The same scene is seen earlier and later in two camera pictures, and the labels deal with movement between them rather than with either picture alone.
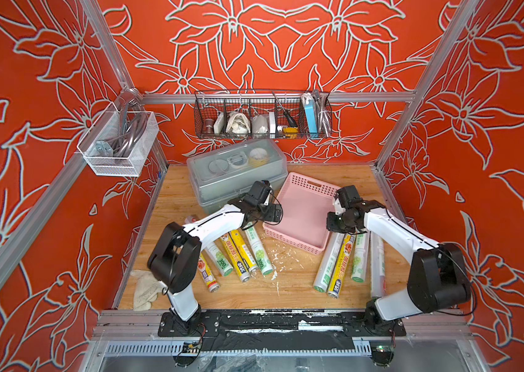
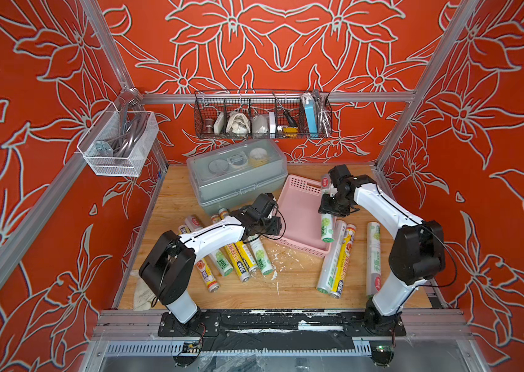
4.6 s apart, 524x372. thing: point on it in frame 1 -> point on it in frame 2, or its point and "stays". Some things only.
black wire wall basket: x=251 y=114 stays
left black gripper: x=275 y=212 -> x=276 y=226
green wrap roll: x=359 y=263 -> x=327 y=225
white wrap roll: x=378 y=279 stays
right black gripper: x=329 y=224 -> x=324 y=205
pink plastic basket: x=305 y=204 stays
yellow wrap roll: x=244 y=250 stays
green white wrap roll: x=263 y=259 stays
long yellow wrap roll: x=341 y=265 stays
